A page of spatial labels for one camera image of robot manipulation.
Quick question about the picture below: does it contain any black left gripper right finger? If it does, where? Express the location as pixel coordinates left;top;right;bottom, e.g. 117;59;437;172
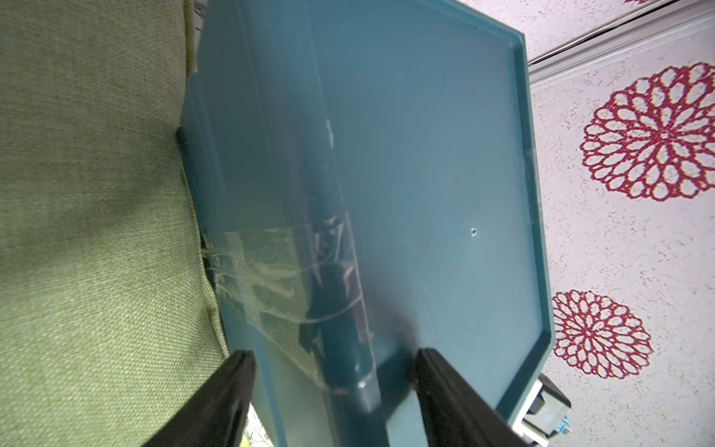
414;348;525;447

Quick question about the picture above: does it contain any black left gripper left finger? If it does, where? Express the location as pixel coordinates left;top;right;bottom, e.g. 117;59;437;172
144;350;256;446

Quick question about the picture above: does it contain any teal drawer cabinet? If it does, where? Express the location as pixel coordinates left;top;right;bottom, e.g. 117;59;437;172
179;1;553;446

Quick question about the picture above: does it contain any green cushion pillow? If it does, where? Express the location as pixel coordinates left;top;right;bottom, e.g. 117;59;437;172
1;1;225;446

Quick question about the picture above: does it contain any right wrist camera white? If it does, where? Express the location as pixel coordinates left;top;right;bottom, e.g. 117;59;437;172
511;374;572;447

